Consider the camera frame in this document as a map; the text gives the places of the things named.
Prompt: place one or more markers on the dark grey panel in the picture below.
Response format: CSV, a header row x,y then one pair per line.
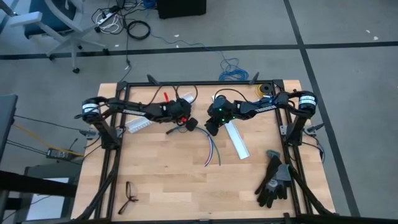
x,y
6,124

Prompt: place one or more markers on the black aluminium frame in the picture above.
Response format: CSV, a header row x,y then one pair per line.
x,y
205,83

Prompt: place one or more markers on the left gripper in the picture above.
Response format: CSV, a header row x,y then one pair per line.
x,y
180,109

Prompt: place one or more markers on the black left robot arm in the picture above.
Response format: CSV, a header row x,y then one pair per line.
x,y
130,109

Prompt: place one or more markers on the white power strip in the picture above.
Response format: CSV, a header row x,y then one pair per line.
x,y
112,29
107,17

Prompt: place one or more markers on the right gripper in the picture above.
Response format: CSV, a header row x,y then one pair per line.
x,y
222,118

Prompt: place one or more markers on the white duct cover strip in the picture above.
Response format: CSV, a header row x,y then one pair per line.
x,y
239,143

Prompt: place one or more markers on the black power adapter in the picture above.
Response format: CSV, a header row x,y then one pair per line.
x,y
59,154

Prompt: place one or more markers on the black metal stand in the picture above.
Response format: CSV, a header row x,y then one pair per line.
x,y
31,185

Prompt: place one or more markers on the small red tag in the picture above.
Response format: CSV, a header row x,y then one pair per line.
x,y
166,97

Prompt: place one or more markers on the tape rolls on table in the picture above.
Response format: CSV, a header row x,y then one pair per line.
x,y
263,88

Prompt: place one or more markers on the black grey work glove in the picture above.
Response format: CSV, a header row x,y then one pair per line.
x,y
283,172
270,168

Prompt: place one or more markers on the black eyeglasses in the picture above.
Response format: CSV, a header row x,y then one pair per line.
x,y
127,188

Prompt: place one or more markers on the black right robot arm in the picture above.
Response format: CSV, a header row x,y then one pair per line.
x,y
264,107

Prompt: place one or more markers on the black box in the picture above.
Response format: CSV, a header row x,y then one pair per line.
x,y
180,7

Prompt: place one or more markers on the white office chair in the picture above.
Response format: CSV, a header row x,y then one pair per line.
x,y
49,15

